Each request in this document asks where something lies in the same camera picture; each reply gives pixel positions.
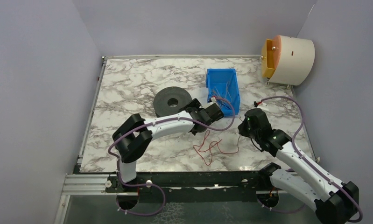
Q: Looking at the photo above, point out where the red cable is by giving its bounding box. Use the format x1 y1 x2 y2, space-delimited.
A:
192 130 241 166

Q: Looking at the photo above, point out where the blue plastic bin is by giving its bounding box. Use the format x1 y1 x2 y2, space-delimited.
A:
205 68 240 115

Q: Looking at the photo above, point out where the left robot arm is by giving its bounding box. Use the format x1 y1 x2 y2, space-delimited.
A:
111 98 224 183

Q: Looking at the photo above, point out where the cream cylinder with orange face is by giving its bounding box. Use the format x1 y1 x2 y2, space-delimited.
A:
261 35 315 86

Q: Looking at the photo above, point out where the black cable spool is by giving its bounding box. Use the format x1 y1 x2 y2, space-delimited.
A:
153 86 192 118

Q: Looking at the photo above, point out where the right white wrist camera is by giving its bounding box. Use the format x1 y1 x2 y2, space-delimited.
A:
253 101 270 112

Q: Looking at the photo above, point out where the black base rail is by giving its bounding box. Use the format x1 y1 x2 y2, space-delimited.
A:
73 170 301 204

